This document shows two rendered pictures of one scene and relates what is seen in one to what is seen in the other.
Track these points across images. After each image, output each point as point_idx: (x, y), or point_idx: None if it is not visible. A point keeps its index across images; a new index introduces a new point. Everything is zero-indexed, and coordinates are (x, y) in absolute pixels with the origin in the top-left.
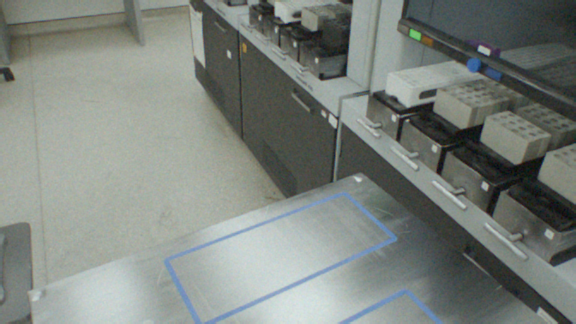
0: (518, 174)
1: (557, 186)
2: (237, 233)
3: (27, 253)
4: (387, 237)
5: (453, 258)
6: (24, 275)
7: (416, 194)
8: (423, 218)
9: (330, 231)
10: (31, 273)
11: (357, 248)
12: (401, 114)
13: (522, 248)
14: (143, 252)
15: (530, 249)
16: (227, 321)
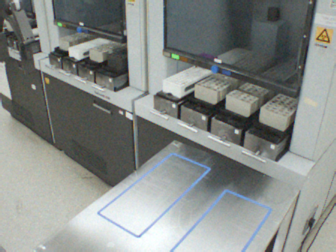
0: (249, 121)
1: (268, 123)
2: (127, 189)
3: None
4: (205, 169)
5: (240, 169)
6: (0, 250)
7: (196, 146)
8: None
9: (176, 175)
10: (3, 248)
11: (193, 178)
12: (178, 102)
13: (261, 157)
14: (82, 212)
15: (265, 157)
16: (150, 230)
